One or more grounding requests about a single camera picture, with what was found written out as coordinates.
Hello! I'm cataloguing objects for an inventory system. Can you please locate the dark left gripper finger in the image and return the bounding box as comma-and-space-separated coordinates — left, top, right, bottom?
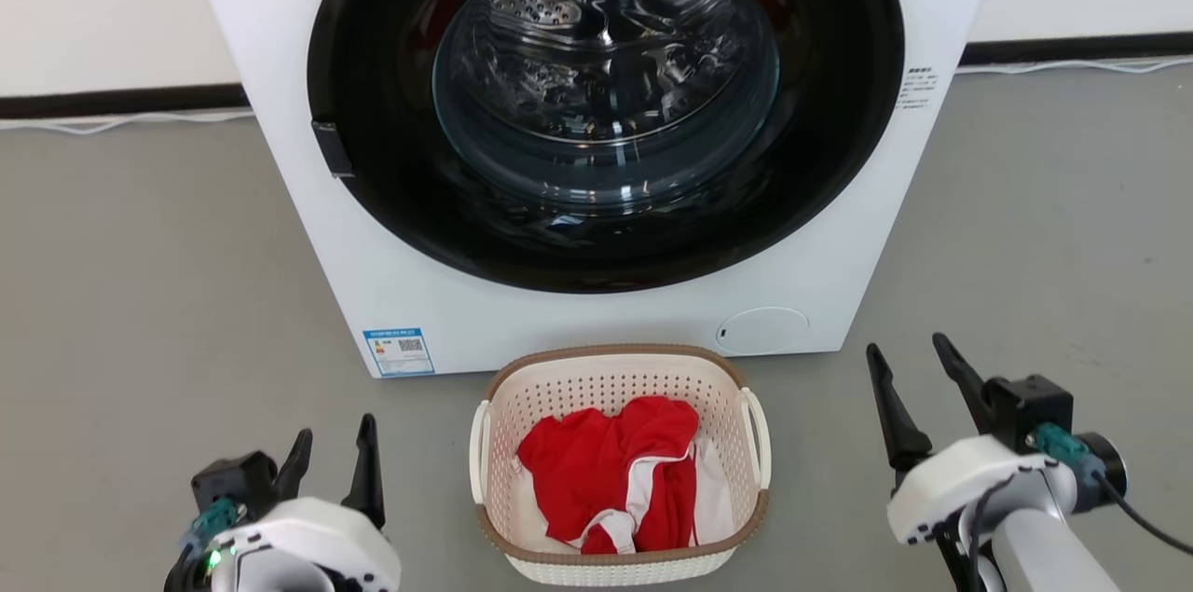
273, 429, 314, 502
341, 414, 387, 530

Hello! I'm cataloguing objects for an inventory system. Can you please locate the white floor cable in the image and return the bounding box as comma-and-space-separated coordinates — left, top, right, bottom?
0, 110, 254, 136
955, 57, 1193, 76

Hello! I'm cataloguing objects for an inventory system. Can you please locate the round white filter cover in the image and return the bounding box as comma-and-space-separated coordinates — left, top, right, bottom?
716, 307, 810, 356

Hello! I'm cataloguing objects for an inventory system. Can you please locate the small printed text label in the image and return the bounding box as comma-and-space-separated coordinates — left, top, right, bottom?
897, 65, 939, 113

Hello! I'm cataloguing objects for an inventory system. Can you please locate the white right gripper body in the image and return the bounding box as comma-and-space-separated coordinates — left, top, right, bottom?
885, 434, 1082, 546

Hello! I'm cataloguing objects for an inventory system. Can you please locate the white garment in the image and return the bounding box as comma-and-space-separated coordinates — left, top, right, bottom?
511, 438, 735, 551

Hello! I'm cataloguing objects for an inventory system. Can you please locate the red garment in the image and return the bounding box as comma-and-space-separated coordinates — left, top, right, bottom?
516, 396, 700, 556

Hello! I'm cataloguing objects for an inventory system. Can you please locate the blue energy label sticker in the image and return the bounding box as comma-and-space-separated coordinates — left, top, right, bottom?
363, 327, 436, 379

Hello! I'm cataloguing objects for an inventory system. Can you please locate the cream laundry basket brown rim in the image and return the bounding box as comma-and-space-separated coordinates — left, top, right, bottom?
469, 344, 773, 586

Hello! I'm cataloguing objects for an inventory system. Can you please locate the white front-load washing machine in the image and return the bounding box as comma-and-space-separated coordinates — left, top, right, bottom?
179, 0, 1009, 380

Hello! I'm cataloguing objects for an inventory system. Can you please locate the black round washer door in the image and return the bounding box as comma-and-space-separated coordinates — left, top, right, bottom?
307, 0, 906, 295

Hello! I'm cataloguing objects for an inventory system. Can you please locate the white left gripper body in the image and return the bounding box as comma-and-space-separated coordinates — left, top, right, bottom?
207, 497, 402, 592

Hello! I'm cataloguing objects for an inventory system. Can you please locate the black washer door handle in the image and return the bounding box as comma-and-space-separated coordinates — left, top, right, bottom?
311, 119, 355, 180

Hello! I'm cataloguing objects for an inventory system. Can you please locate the steel washer drum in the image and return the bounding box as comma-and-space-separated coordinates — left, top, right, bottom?
433, 0, 780, 201

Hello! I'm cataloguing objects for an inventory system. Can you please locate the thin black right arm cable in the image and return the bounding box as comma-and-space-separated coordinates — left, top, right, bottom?
1095, 471, 1193, 558

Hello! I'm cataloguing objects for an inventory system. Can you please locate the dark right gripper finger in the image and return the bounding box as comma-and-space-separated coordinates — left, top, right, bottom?
933, 333, 996, 434
866, 343, 933, 490

